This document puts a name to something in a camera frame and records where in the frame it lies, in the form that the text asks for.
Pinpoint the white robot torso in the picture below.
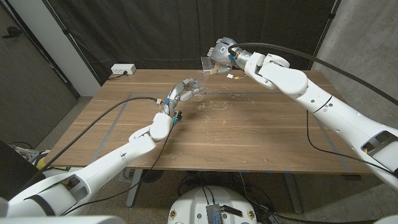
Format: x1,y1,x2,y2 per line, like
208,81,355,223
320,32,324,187
167,185,258,224

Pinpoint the black backdrop stand pole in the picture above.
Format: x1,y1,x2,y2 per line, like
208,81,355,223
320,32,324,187
308,0,341,71
42,0,103,86

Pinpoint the patterned cloth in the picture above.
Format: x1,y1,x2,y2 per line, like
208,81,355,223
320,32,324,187
9,143,40,161

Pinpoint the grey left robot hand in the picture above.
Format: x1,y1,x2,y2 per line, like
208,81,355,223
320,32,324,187
158,78,206,121

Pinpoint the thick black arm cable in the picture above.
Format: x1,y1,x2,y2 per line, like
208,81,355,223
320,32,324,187
23,96,162,186
228,42,398,107

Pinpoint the yellow item on floor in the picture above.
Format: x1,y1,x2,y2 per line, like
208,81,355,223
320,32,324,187
34,157,68,172

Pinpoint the dark chair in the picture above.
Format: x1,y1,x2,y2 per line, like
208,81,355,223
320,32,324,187
0,139,44,202

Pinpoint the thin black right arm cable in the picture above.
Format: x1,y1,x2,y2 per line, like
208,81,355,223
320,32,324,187
305,109,397,177

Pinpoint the black backdrop curtain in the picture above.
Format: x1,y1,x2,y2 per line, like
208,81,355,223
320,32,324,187
42,0,341,85

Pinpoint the grey ribbed adapter box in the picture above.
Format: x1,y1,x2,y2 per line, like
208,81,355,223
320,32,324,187
205,203,224,224

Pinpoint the black door handle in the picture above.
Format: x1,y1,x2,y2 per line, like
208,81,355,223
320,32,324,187
2,26,23,40

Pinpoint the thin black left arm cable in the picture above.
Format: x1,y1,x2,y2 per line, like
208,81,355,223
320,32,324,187
58,123,175,217

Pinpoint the grey table leg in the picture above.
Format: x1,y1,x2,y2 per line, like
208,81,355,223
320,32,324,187
126,169,144,208
283,172,303,215

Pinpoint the white robot head cover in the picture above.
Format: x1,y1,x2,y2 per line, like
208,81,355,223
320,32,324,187
0,215,127,224

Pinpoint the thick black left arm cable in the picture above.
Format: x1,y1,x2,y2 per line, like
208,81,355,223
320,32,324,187
23,96,162,186

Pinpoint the clear plastic cup holding sugar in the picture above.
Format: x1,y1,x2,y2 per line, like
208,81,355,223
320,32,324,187
200,55,226,75

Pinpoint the black power strip cable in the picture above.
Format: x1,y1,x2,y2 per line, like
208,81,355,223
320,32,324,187
107,71,128,81

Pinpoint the white power strip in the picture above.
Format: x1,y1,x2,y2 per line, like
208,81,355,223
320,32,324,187
111,63,137,75

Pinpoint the black connector block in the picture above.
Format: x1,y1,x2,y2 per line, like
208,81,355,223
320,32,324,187
222,204,243,217

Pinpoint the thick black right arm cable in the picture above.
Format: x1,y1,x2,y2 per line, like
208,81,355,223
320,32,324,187
228,42,398,107

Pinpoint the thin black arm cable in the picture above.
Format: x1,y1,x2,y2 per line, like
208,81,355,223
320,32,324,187
305,109,397,177
58,123,175,217

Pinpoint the round black fan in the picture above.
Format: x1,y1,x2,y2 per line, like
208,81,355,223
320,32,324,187
141,169,165,184

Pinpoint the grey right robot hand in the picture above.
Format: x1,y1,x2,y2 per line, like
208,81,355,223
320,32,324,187
207,37,252,75

